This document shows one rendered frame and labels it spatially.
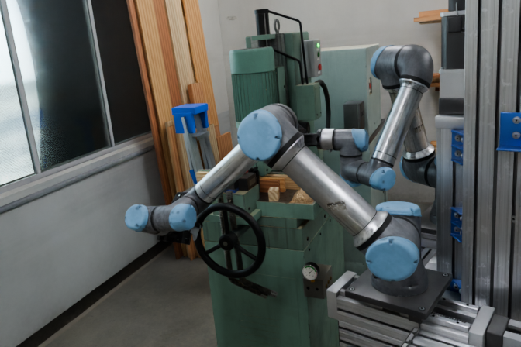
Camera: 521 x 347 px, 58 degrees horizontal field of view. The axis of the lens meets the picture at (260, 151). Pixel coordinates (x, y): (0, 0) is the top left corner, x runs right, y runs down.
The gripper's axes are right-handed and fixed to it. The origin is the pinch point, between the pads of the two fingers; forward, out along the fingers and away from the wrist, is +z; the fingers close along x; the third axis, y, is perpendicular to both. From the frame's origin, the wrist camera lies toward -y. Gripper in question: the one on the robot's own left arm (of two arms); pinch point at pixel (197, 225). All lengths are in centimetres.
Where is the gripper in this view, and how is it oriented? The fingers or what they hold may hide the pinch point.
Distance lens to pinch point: 167.9
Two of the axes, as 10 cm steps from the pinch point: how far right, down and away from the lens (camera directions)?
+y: -1.3, 9.6, -2.4
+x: 9.1, 0.2, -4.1
